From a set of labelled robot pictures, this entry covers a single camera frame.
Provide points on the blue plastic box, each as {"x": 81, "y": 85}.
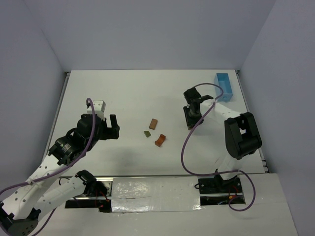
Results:
{"x": 222, "y": 80}

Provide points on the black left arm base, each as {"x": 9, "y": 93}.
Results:
{"x": 97, "y": 197}

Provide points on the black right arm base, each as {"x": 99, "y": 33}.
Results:
{"x": 216, "y": 191}

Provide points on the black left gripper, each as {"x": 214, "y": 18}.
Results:
{"x": 106, "y": 128}

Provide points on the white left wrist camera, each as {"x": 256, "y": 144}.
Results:
{"x": 99, "y": 108}

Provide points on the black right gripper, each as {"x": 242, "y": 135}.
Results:
{"x": 193, "y": 111}

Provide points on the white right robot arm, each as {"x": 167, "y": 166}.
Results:
{"x": 241, "y": 135}

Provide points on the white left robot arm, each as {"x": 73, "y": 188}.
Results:
{"x": 21, "y": 212}

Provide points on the silver reflective tape sheet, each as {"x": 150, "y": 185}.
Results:
{"x": 155, "y": 194}

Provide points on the orange wood arch block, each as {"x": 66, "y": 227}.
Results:
{"x": 160, "y": 140}

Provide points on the light wood rectangular block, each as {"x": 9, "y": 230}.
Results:
{"x": 153, "y": 124}

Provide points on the green wood triangle block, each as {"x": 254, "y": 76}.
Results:
{"x": 147, "y": 134}

